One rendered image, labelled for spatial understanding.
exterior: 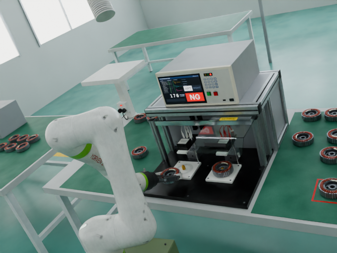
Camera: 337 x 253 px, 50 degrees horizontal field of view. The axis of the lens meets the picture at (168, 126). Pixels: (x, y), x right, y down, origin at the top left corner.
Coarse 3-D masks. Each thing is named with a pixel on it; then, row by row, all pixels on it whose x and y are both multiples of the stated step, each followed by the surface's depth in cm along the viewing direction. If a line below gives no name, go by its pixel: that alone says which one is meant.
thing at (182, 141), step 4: (196, 136) 210; (180, 140) 206; (184, 140) 205; (188, 140) 204; (192, 140) 207; (180, 144) 202; (184, 144) 201; (188, 144) 202; (192, 144) 206; (180, 148) 204; (184, 148) 202; (188, 148) 202; (192, 148) 213; (180, 152) 202; (184, 152) 201
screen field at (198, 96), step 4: (196, 92) 189; (200, 92) 188; (188, 96) 193; (192, 96) 192; (196, 96) 190; (200, 96) 189; (188, 100) 194; (192, 100) 193; (196, 100) 192; (200, 100) 190; (204, 100) 189
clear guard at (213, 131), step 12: (216, 120) 183; (228, 120) 179; (240, 120) 176; (252, 120) 172; (204, 132) 176; (216, 132) 172; (228, 132) 169; (240, 132) 166; (228, 144) 164; (240, 144) 161
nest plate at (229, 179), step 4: (236, 164) 194; (240, 164) 193; (236, 168) 191; (212, 172) 194; (236, 172) 188; (208, 176) 192; (212, 176) 191; (228, 176) 187; (232, 176) 186; (208, 180) 189; (212, 180) 188; (216, 180) 187; (220, 180) 186; (224, 180) 185; (228, 180) 184; (232, 180) 183
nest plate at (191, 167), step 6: (180, 162) 212; (186, 162) 210; (192, 162) 208; (198, 162) 206; (180, 168) 206; (186, 168) 205; (192, 168) 203; (198, 168) 203; (186, 174) 199; (192, 174) 198
